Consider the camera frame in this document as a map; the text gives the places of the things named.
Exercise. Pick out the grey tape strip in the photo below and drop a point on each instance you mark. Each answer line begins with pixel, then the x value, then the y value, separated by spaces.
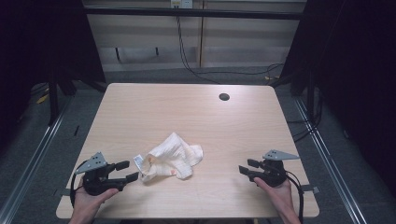
pixel 67 192
pixel 309 188

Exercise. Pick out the yellow floor marker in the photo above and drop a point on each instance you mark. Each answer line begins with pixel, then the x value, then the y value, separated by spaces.
pixel 43 99

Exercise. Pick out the white wall outlet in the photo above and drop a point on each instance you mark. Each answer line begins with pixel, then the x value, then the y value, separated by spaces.
pixel 181 3

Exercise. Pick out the black stand leg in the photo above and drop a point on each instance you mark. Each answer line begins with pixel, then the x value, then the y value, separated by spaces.
pixel 53 99

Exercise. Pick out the white cloth with label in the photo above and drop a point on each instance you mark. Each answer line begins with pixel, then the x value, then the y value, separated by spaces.
pixel 171 158

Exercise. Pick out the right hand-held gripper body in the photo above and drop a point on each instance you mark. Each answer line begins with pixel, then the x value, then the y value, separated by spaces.
pixel 274 175

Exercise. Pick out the black horizontal bar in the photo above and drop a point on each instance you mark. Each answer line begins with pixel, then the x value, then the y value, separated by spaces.
pixel 193 13

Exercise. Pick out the person's left hand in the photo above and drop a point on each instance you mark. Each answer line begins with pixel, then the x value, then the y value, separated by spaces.
pixel 88 202

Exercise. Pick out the dark curtain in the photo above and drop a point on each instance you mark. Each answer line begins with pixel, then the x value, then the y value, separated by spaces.
pixel 355 77
pixel 37 46

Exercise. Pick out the person's right hand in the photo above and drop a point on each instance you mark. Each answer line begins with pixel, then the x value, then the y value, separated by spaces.
pixel 278 196

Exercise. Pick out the metal floor rail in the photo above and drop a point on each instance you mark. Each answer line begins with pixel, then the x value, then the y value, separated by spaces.
pixel 330 161
pixel 31 161

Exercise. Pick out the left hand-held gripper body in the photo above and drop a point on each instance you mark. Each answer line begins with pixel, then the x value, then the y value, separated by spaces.
pixel 96 182

